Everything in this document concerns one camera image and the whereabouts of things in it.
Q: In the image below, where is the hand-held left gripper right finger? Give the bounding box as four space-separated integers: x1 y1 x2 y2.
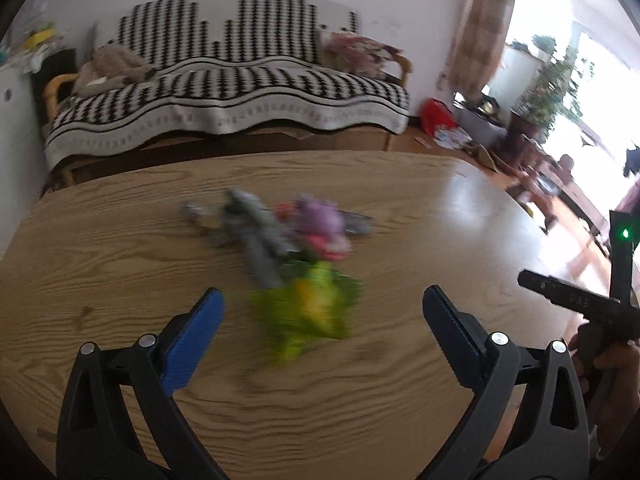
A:
422 285 591 480

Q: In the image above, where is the grey toy figure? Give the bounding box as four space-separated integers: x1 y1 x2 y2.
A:
222 187 297 289

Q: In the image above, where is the white cabinet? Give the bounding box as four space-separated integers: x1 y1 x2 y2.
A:
0 57 51 257

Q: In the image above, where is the green snack wrapper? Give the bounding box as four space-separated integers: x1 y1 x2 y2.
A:
252 259 364 367

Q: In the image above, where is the brown garment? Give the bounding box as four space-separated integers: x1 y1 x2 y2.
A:
71 43 157 97

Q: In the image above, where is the yellow item on cabinet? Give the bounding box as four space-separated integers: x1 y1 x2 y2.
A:
25 24 55 50

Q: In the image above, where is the person's right hand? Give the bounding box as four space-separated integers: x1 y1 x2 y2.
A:
567 330 640 461

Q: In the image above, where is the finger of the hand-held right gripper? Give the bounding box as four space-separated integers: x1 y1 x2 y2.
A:
518 269 622 314

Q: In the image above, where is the dark packet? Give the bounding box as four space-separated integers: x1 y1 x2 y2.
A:
341 211 374 237

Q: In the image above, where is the brown checked curtain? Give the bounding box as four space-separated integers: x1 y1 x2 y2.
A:
446 0 524 102

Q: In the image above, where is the pink cartoon pillow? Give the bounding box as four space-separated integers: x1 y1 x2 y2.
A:
320 30 404 79

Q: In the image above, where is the pink tricycle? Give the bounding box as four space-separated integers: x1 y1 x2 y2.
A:
514 154 577 232

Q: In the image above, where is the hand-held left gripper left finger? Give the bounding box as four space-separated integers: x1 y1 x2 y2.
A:
56 287 226 480

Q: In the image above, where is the green potted plant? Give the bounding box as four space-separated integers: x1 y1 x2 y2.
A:
520 34 597 137

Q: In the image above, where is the white appliance by window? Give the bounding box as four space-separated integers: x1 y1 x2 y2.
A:
497 41 542 107

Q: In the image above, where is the dark brown plant pot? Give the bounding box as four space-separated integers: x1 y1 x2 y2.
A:
507 109 545 147

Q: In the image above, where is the white storage box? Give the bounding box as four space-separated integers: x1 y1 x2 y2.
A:
452 91 509 147

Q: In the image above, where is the purple pink toy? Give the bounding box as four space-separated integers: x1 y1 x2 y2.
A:
275 192 354 264

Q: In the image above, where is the pile of floor papers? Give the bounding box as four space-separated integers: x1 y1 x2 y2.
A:
432 127 474 152

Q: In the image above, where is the black white striped sofa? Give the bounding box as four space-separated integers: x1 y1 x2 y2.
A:
44 0 412 172

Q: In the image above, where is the red plastic bag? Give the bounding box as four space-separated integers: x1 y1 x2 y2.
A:
420 98 459 137

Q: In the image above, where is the wooden sofa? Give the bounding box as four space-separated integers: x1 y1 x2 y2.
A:
41 52 415 181

